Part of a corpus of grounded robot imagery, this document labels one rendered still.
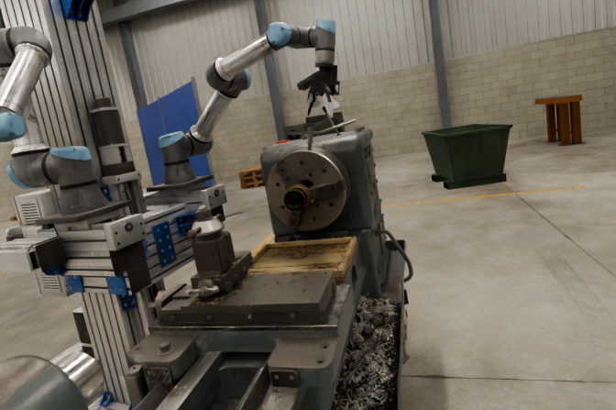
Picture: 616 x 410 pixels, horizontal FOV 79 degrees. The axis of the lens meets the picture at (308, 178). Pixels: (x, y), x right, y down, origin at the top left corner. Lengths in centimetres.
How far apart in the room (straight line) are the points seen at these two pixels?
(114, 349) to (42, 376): 152
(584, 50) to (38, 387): 1212
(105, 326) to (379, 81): 1028
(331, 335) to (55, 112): 141
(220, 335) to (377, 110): 1069
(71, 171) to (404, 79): 1043
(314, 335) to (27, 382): 52
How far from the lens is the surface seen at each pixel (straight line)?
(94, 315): 201
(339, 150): 154
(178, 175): 183
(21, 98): 140
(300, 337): 85
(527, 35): 1188
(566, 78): 1202
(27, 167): 160
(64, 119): 178
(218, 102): 178
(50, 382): 49
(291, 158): 143
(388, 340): 139
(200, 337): 95
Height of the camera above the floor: 134
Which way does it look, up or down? 8 degrees down
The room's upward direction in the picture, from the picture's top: 9 degrees counter-clockwise
